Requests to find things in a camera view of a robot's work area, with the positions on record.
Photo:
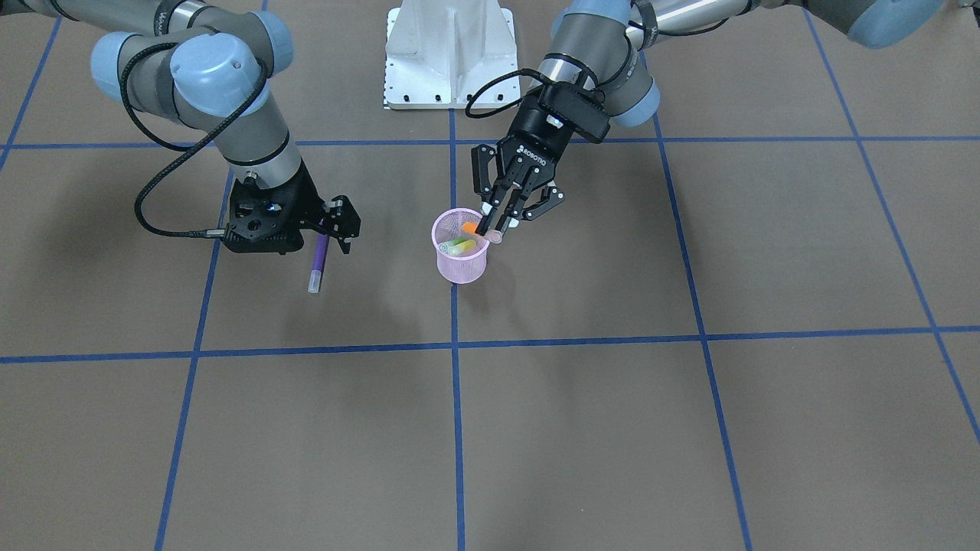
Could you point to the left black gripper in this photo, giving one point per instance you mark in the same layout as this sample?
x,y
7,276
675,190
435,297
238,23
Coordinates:
x,y
538,134

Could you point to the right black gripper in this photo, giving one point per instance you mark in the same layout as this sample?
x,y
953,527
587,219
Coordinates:
x,y
310,200

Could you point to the purple highlighter pen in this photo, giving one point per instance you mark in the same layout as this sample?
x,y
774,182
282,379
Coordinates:
x,y
318,264

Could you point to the green highlighter pen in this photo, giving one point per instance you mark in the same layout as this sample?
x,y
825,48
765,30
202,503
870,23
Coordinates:
x,y
458,245

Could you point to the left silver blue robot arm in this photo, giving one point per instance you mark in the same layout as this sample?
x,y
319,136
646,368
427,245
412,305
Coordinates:
x,y
590,78

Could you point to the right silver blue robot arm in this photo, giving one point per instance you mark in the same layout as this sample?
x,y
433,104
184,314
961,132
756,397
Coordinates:
x,y
190,74

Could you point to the pink mesh pen holder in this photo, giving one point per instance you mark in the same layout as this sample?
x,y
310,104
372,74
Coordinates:
x,y
461,254

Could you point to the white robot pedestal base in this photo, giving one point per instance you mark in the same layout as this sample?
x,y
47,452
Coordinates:
x,y
440,53

